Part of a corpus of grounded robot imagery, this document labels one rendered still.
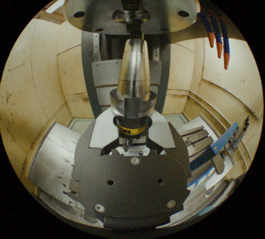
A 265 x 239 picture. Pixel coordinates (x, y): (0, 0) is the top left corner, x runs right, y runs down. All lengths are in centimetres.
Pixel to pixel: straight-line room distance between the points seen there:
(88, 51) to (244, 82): 136
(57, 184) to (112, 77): 108
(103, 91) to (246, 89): 130
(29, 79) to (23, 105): 28
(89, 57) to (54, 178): 111
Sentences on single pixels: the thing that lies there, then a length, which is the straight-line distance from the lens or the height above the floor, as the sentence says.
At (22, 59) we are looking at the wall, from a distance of 111.
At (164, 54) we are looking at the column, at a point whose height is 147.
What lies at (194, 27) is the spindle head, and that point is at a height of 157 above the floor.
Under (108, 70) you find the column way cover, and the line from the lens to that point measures 53.
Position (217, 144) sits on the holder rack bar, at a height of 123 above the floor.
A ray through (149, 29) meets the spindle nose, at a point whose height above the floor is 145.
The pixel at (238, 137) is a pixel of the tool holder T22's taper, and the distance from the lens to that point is 41.
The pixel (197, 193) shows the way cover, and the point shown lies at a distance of 88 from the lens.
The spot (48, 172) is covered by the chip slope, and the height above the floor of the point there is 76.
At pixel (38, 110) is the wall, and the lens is 109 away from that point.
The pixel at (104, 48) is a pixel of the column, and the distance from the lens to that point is 60.
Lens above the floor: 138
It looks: 32 degrees down
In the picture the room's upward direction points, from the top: 1 degrees counter-clockwise
